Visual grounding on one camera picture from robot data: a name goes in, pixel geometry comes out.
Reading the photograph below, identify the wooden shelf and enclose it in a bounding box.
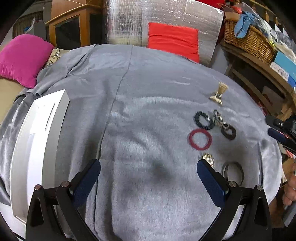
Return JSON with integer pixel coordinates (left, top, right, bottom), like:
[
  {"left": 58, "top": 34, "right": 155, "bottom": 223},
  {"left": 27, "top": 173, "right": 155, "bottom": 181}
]
[{"left": 220, "top": 41, "right": 295, "bottom": 121}]

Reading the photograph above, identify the person's right hand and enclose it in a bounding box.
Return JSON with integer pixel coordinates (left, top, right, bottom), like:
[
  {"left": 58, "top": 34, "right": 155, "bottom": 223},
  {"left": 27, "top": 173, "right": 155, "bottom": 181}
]
[{"left": 282, "top": 164, "right": 296, "bottom": 206}]

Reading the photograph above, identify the grey glitter bangle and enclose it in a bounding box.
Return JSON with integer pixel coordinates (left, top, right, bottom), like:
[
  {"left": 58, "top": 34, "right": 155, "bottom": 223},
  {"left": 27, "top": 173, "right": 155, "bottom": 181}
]
[{"left": 222, "top": 162, "right": 244, "bottom": 186}]

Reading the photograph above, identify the gold rhinestone brooch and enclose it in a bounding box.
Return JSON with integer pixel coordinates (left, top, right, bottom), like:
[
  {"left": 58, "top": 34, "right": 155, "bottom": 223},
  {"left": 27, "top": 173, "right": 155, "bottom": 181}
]
[{"left": 201, "top": 153, "right": 214, "bottom": 168}]

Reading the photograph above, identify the silver foil insulation sheet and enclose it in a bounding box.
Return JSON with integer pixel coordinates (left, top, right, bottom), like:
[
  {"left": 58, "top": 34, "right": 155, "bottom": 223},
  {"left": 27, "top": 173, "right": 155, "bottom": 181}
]
[{"left": 104, "top": 1, "right": 224, "bottom": 66}]

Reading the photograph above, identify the dark brown hair scrunchie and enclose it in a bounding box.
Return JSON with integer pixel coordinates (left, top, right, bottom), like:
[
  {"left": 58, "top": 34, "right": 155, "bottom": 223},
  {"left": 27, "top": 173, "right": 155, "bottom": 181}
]
[{"left": 221, "top": 125, "right": 237, "bottom": 141}]

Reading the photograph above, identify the grey blanket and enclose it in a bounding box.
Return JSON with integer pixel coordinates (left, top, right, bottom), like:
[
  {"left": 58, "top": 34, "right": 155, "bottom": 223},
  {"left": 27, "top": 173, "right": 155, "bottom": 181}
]
[{"left": 1, "top": 45, "right": 281, "bottom": 240}]

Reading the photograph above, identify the red hair tie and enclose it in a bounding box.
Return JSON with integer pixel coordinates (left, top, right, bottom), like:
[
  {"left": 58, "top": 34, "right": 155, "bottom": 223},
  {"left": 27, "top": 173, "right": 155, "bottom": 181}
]
[{"left": 188, "top": 128, "right": 213, "bottom": 151}]

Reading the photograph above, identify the magenta pillow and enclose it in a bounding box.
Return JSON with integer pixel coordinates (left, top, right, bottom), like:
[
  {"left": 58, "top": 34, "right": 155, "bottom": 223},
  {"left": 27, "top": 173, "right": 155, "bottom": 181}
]
[{"left": 1, "top": 34, "right": 54, "bottom": 88}]

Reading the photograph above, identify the wooden cabinet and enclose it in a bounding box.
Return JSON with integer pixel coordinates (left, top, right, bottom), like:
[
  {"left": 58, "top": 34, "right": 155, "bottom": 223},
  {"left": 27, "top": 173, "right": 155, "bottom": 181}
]
[{"left": 46, "top": 0, "right": 104, "bottom": 50}]

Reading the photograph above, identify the blue cloth in basket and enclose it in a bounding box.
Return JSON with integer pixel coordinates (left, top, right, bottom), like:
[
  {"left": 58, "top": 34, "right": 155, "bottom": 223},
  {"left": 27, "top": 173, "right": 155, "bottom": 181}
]
[{"left": 234, "top": 11, "right": 257, "bottom": 39}]

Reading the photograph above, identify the beige hair claw clip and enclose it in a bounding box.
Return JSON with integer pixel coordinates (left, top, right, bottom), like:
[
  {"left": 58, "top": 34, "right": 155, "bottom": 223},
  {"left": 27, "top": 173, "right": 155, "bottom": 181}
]
[{"left": 209, "top": 82, "right": 229, "bottom": 105}]

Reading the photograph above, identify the white jewelry box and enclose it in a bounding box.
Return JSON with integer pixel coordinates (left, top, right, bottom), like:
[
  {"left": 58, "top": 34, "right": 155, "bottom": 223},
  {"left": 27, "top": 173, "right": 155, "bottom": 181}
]
[{"left": 10, "top": 89, "right": 70, "bottom": 224}]

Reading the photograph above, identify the wicker basket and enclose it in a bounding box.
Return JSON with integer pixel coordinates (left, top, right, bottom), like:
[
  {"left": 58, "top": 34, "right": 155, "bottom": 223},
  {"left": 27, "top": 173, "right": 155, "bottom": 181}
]
[{"left": 224, "top": 19, "right": 276, "bottom": 65}]

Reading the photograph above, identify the red pillow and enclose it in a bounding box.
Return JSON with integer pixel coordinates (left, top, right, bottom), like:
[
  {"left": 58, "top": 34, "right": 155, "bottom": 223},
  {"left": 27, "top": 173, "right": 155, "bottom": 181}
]
[{"left": 147, "top": 22, "right": 200, "bottom": 63}]

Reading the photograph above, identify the black braided bracelet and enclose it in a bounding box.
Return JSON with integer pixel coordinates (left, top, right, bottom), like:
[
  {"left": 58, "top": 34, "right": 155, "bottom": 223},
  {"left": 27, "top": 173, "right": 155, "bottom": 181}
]
[{"left": 194, "top": 110, "right": 216, "bottom": 131}]

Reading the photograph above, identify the light blue box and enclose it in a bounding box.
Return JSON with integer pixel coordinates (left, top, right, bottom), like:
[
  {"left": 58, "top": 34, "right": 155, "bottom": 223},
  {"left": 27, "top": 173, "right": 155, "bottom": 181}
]
[{"left": 270, "top": 52, "right": 296, "bottom": 90}]

